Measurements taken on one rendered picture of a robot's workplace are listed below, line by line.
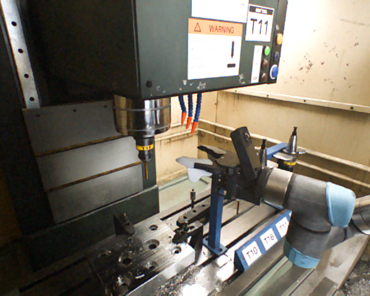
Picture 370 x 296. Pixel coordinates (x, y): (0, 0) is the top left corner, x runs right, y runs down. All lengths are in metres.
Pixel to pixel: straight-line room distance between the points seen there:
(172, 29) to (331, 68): 1.06
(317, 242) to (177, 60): 0.44
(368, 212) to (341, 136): 0.86
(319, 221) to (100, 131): 0.89
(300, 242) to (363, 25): 1.05
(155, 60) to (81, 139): 0.71
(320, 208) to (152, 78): 0.38
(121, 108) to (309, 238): 0.50
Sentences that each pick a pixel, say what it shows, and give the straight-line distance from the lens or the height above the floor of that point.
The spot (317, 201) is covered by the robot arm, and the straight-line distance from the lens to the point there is 0.51.
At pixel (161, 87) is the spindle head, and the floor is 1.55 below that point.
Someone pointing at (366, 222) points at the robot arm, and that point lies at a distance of 0.62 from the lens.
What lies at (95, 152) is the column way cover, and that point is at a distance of 1.13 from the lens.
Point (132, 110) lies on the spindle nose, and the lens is 0.60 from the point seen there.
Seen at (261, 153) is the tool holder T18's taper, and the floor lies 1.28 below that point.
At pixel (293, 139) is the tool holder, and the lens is 1.07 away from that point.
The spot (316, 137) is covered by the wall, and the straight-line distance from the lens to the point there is 1.48.
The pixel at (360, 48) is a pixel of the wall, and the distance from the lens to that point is 1.38.
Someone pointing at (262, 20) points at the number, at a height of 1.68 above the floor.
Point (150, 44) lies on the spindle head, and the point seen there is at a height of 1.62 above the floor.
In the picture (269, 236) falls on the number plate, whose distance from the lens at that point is 1.05.
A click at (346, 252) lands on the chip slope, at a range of 1.41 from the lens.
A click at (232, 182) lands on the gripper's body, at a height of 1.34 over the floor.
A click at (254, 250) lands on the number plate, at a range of 0.98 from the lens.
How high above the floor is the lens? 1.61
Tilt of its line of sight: 23 degrees down
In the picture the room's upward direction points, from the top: straight up
